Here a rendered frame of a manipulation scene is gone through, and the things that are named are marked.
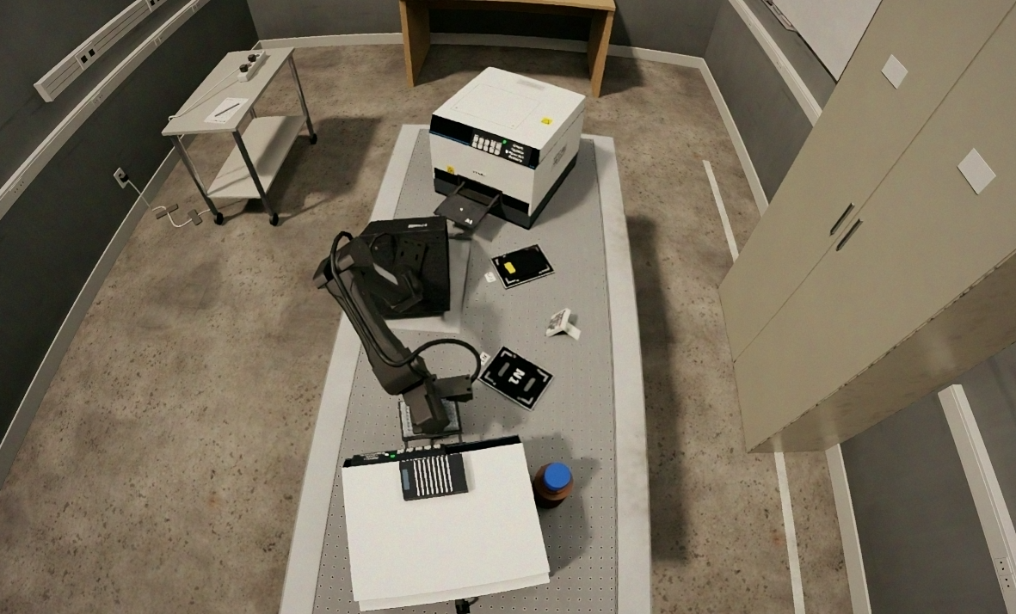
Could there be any brown bottle with blue cap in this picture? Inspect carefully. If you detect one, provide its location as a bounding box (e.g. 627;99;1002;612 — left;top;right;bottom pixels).
532;463;574;509

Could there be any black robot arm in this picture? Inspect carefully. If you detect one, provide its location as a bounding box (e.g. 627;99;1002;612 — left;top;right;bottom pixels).
313;236;473;433

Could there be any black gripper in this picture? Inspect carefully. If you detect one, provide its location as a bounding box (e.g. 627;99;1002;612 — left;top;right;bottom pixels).
409;406;434;434

